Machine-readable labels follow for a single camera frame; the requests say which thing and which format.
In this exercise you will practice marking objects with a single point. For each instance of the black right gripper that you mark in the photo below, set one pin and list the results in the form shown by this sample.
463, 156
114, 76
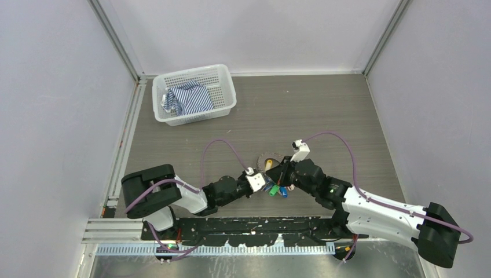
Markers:
278, 174

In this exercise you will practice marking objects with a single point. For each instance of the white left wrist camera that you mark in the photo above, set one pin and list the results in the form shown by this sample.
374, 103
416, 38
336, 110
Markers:
255, 179

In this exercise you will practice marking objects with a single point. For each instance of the blue key tag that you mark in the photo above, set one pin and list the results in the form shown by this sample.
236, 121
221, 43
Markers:
283, 191

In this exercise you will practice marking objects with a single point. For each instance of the white plastic perforated basket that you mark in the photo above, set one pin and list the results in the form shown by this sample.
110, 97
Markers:
216, 78

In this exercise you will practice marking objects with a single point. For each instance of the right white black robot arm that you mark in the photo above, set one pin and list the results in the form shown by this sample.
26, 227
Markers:
429, 230

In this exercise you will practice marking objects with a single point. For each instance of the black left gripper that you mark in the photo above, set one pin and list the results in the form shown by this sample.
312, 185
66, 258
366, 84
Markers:
243, 176

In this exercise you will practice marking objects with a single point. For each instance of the aluminium frame rail left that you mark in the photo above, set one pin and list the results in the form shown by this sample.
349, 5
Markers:
104, 228

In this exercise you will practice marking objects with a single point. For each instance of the green key tag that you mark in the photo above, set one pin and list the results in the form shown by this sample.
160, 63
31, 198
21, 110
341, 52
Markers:
274, 190

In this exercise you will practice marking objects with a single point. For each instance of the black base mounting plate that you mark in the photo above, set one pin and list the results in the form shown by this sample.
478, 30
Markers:
253, 231

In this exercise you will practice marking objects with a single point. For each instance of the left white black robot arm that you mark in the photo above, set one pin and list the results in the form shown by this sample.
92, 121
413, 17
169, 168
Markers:
149, 194

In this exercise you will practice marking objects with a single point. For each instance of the blue white striped cloth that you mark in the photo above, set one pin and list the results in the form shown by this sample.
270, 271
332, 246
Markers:
186, 99

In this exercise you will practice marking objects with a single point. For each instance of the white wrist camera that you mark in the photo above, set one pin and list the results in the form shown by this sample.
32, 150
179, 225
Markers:
301, 151
255, 179

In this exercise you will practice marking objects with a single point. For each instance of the slotted cable duct strip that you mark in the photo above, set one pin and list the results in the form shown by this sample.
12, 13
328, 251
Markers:
148, 249

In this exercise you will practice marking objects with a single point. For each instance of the yellow key tag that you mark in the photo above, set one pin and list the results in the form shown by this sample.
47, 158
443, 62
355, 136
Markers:
268, 164

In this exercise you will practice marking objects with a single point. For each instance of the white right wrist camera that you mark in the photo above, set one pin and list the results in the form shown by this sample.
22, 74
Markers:
301, 151

